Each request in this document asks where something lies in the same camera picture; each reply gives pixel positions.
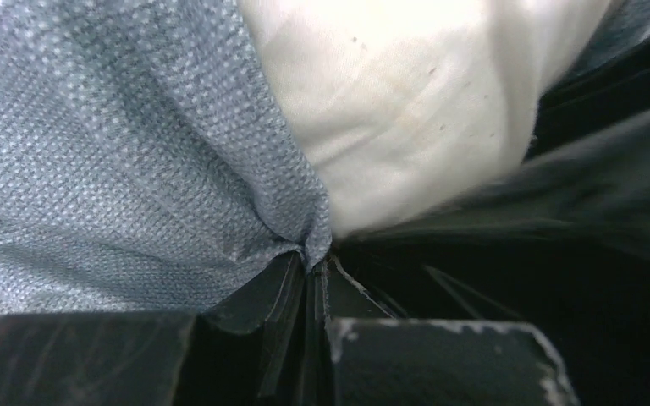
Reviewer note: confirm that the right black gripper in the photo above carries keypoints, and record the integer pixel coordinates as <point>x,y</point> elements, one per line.
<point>562,242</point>

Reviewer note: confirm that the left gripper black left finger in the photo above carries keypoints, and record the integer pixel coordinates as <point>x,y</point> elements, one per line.
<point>243,351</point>

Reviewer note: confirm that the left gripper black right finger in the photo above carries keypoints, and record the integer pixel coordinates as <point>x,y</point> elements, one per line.
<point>364,353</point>

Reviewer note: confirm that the white pillow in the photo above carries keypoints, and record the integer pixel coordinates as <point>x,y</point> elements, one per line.
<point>402,105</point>

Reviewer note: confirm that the patchwork green beige pillowcase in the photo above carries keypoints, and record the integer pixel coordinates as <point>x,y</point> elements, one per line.
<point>144,164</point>

